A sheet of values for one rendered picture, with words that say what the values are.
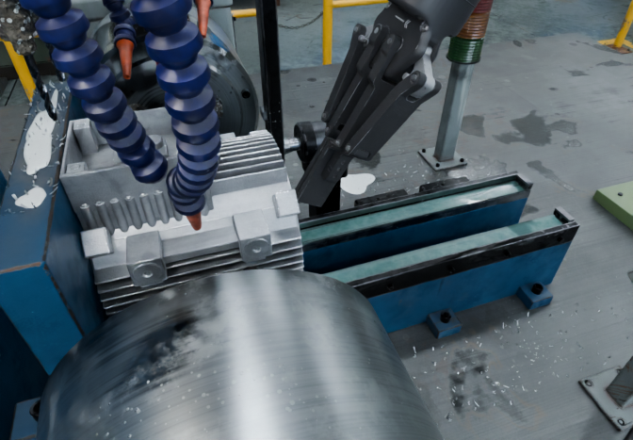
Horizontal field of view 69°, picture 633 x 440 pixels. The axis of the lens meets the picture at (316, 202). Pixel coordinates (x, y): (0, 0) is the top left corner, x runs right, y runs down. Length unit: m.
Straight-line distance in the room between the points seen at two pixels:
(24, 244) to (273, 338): 0.20
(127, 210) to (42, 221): 0.09
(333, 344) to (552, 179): 0.86
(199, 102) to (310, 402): 0.15
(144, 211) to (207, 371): 0.24
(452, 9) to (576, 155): 0.82
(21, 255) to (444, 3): 0.35
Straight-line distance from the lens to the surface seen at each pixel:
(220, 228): 0.46
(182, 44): 0.19
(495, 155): 1.10
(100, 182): 0.44
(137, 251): 0.44
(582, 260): 0.90
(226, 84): 0.68
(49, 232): 0.38
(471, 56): 0.92
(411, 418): 0.27
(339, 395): 0.25
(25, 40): 0.39
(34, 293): 0.38
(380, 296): 0.62
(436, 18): 0.39
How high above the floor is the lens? 1.37
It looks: 40 degrees down
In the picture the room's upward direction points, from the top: straight up
